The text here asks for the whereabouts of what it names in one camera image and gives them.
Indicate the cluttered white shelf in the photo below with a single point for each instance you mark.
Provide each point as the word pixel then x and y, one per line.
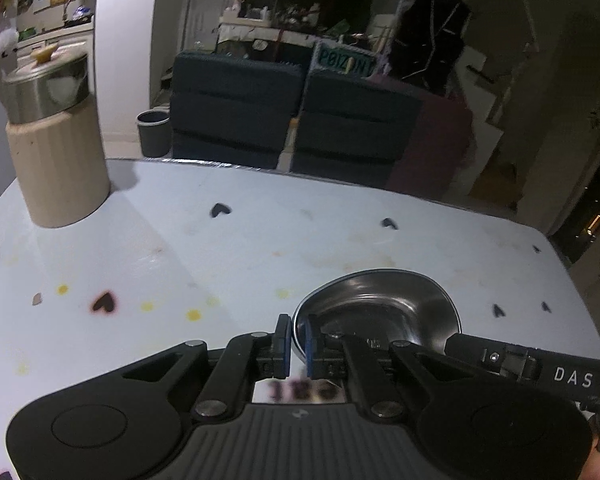
pixel 287 30

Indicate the round steel bowl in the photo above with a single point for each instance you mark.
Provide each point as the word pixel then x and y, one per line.
pixel 380 306

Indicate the grey waste bin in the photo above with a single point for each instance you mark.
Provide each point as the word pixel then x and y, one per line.
pixel 155 132

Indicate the beige ribbed canister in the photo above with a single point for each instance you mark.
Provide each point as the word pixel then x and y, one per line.
pixel 54 137

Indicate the right dark blue chair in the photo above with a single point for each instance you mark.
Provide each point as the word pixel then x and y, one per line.
pixel 352 130

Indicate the maroon cushion chair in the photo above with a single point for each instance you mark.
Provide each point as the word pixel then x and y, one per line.
pixel 438 144

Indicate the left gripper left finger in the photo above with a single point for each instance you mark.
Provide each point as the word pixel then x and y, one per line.
pixel 274 350

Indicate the dark blue chair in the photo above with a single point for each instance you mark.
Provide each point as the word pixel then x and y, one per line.
pixel 232 110
pixel 352 130

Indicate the left dark blue chair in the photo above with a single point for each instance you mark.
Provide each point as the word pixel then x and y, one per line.
pixel 232 110

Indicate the person's hand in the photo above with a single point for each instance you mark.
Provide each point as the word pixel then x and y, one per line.
pixel 591 468

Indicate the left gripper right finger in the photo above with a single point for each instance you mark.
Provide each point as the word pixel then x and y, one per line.
pixel 324 354

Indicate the teal poizon sign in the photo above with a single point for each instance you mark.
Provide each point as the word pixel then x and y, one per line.
pixel 342 59

